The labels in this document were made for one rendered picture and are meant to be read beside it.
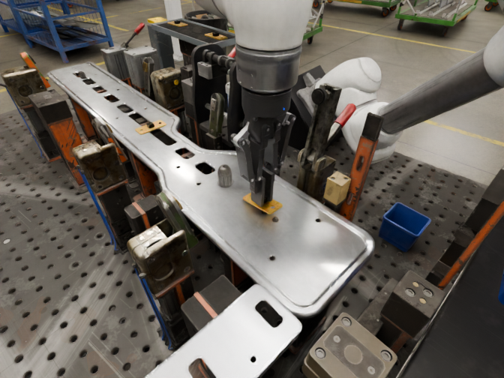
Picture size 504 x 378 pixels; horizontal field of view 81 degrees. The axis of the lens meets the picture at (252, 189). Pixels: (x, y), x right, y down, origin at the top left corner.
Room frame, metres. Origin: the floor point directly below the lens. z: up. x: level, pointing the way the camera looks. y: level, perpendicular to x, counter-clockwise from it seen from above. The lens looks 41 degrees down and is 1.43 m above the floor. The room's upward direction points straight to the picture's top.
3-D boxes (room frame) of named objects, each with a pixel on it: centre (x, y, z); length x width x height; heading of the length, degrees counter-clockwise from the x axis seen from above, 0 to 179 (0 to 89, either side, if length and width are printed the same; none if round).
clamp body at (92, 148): (0.60, 0.38, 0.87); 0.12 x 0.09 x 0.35; 133
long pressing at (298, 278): (0.77, 0.31, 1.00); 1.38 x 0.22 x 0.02; 43
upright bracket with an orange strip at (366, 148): (0.45, -0.21, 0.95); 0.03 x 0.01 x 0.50; 43
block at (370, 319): (0.22, -0.20, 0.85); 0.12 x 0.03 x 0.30; 133
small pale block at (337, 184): (0.45, -0.17, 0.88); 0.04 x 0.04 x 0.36; 43
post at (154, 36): (1.35, 0.38, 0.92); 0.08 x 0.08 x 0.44; 43
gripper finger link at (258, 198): (0.43, -0.01, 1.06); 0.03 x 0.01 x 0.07; 43
